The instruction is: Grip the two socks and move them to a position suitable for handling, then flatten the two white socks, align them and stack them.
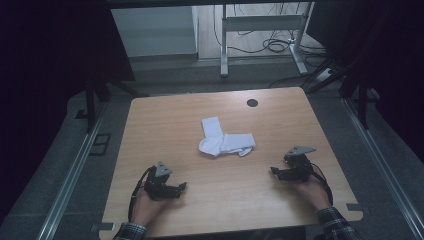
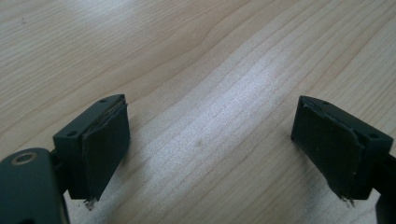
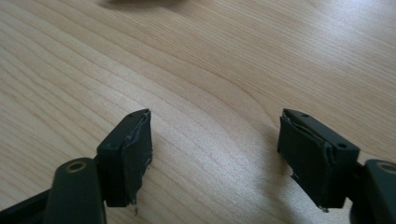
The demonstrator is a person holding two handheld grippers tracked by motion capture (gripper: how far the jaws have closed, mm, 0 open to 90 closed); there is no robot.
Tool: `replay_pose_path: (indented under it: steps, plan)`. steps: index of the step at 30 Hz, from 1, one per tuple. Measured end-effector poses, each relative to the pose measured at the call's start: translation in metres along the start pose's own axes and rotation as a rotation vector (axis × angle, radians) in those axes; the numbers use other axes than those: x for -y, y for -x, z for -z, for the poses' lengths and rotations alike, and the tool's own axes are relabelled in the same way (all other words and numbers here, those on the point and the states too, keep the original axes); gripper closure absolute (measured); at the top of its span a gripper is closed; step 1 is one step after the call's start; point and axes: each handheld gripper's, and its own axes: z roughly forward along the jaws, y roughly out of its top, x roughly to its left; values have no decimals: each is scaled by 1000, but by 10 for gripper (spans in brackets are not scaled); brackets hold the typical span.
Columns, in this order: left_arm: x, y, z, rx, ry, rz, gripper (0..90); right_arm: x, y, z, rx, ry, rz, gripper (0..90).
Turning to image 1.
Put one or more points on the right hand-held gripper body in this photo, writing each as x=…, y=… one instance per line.
x=298, y=165

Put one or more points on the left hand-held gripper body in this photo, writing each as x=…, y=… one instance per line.
x=157, y=181

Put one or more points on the white sock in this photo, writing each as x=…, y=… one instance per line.
x=212, y=128
x=238, y=141

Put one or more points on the person's left hand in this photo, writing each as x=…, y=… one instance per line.
x=145, y=210

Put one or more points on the person's right hand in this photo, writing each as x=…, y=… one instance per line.
x=315, y=195

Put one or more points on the black round table grommet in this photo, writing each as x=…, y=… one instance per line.
x=252, y=102

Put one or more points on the black metal stand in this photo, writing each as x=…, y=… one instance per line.
x=90, y=100
x=361, y=100

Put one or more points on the white power strip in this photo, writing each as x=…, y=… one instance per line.
x=325, y=74

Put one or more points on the pale grey panel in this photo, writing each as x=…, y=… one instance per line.
x=155, y=31

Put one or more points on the dark floor socket frame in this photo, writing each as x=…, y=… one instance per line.
x=100, y=144

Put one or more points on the grey table bracket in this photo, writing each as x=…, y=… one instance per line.
x=104, y=227

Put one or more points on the aluminium floor rail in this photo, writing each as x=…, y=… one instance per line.
x=71, y=181
x=383, y=166

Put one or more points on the white metal desk frame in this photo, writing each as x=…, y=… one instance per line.
x=263, y=22

